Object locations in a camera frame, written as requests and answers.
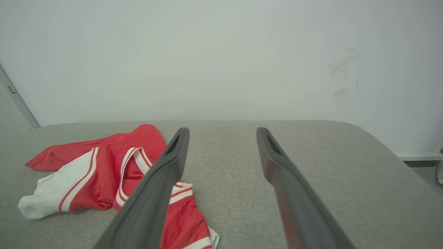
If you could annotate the white wall baseboard ledge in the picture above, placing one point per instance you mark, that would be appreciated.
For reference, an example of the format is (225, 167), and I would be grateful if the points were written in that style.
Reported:
(420, 157)

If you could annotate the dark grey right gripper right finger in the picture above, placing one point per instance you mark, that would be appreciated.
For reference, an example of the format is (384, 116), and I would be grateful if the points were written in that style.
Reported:
(297, 207)

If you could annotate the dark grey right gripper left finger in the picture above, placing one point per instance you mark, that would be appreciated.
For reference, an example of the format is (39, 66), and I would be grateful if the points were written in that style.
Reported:
(152, 200)

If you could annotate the red and white sports jersey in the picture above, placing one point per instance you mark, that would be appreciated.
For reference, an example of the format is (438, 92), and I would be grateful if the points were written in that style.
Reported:
(100, 173)

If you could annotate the grey metal door frame strip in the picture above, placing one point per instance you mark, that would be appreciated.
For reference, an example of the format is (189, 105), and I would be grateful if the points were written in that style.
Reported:
(20, 103)

